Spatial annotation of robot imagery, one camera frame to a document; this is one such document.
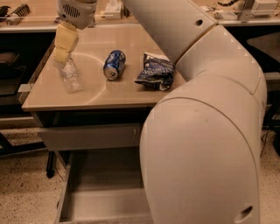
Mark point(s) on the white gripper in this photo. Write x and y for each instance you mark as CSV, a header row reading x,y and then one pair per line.
x,y
76,13

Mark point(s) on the clear plastic water bottle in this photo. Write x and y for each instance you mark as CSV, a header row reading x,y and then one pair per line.
x,y
71,76

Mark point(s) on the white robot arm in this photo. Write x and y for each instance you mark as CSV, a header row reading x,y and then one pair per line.
x,y
200,144

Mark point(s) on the grey drawer cabinet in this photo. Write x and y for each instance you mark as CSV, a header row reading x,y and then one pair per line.
x,y
101,101

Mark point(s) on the closed grey top drawer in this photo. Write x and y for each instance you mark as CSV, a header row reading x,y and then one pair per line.
x,y
91,137

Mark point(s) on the open grey middle drawer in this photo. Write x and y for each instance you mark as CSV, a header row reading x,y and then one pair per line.
x,y
103,187

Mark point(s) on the black coiled spring tool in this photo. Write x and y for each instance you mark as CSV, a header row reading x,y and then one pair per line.
x,y
18,14

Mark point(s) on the white box on bench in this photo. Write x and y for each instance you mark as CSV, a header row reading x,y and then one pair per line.
x,y
113,10

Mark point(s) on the blue soda can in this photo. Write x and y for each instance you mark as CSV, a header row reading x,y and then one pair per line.
x,y
114,65

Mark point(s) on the blue chip bag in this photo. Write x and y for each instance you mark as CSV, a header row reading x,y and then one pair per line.
x,y
157,72

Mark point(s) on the white device top right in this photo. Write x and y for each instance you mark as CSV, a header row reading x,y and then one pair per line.
x,y
264,7

